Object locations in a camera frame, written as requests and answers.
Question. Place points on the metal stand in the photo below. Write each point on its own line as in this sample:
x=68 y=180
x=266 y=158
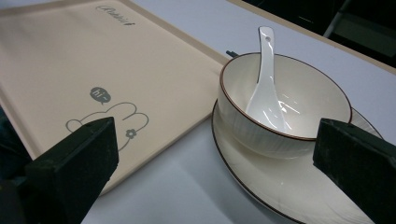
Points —
x=358 y=25

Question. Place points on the beige placemat with rabbit print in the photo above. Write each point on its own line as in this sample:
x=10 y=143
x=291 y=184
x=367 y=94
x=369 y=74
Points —
x=93 y=62

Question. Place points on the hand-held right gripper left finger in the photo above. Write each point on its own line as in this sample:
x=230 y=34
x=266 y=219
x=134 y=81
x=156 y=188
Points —
x=74 y=161

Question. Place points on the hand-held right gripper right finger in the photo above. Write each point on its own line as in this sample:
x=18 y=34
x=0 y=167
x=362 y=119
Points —
x=358 y=158

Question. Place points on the white ceramic bowl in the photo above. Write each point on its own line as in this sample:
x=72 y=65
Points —
x=311 y=93

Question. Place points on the small dark object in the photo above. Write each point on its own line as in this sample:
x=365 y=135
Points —
x=232 y=53

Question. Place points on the white ceramic plate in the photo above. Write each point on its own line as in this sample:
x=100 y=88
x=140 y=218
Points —
x=280 y=186

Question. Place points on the white ceramic spoon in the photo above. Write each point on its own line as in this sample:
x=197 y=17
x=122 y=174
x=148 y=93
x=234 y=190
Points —
x=266 y=93

